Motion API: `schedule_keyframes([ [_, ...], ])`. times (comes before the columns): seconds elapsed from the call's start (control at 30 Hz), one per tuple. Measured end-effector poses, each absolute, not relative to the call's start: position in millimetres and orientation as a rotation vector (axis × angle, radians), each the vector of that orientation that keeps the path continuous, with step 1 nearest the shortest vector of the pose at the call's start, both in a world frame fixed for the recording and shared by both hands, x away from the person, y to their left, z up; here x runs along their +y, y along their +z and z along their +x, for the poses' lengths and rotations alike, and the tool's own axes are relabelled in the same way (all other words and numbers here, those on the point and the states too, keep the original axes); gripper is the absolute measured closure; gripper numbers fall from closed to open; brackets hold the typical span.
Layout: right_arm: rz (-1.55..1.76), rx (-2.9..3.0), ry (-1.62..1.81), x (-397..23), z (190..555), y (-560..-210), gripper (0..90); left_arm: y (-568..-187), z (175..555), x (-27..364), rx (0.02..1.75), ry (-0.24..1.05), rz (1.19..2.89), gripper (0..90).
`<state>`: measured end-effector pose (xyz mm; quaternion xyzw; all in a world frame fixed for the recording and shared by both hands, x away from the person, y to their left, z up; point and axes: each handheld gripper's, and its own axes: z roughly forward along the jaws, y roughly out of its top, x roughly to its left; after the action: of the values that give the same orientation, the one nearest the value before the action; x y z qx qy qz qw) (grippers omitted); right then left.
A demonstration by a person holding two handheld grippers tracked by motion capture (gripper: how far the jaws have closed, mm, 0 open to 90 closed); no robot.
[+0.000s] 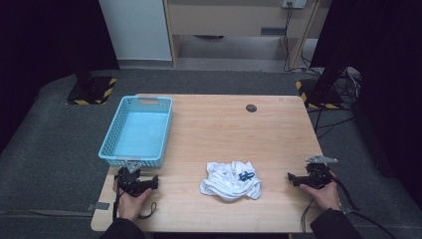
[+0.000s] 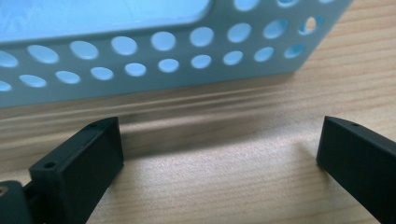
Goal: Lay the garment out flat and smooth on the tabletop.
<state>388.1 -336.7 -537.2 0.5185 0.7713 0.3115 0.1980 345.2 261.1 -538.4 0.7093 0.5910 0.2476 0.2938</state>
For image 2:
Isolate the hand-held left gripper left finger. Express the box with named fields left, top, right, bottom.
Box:
left=23, top=116, right=125, bottom=224

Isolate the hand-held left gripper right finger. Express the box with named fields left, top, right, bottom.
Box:
left=316, top=115, right=396, bottom=224

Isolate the light blue perforated plastic basket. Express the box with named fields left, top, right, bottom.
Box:
left=0, top=0, right=354, bottom=108

